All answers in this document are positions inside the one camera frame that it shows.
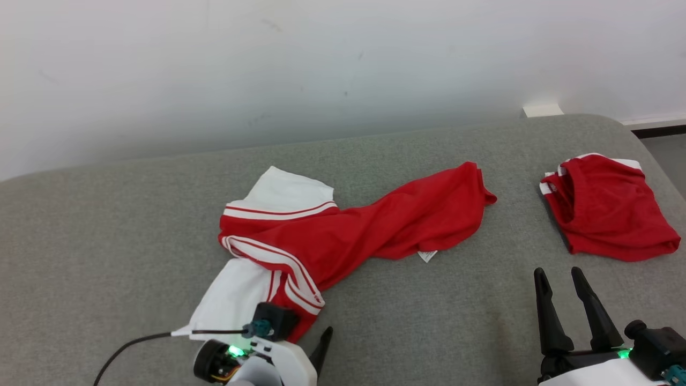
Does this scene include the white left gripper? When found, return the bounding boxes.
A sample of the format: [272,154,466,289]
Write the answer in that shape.
[248,326,334,386]

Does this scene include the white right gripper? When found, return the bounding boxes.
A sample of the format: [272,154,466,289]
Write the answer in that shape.
[534,266,668,386]

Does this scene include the red shorts with white stripe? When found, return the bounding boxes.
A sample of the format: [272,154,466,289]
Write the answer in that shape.
[539,153,681,262]

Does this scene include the red and white shirt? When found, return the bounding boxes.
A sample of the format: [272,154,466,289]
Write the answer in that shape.
[171,161,498,344]

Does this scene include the grey fabric sofa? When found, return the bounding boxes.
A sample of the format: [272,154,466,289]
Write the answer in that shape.
[0,113,686,386]

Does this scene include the dark baseboard strip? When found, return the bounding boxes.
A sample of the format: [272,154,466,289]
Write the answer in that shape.
[631,124,686,139]

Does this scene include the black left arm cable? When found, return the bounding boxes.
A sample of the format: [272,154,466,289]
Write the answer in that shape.
[94,330,252,386]

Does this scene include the white wall box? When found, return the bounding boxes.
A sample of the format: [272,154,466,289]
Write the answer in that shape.
[522,103,564,118]

